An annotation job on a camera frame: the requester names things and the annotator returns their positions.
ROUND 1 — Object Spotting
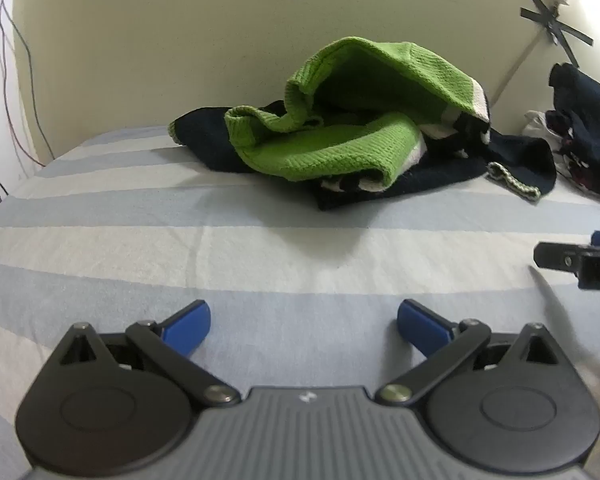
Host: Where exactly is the striped blue bed sheet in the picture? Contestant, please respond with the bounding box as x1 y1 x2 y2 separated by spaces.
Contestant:
0 125 600 480

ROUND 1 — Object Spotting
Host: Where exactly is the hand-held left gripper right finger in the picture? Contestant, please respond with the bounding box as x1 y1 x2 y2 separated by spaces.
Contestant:
374 299 563 407

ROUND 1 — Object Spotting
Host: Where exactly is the dark clothing pile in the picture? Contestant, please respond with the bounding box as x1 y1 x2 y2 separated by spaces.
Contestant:
547 62 600 205

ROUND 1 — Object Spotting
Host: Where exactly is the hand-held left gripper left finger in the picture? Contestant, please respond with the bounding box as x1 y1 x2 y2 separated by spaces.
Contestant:
50 300 242 407

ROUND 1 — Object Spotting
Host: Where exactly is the green and navy knit sweater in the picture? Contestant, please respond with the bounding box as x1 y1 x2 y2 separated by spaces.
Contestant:
169 36 558 212

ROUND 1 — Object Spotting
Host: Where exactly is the black tape cross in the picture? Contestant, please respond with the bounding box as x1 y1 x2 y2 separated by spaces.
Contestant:
520 0 595 68

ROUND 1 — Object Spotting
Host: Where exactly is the white wall cable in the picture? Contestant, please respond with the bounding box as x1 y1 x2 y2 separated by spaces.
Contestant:
489 4 562 98

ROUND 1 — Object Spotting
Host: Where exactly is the dark thin cable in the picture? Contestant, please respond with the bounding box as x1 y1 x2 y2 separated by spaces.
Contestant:
0 0 50 165

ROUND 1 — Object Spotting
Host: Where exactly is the white crumpled cloth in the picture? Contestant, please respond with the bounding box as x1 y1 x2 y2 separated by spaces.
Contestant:
523 110 568 163

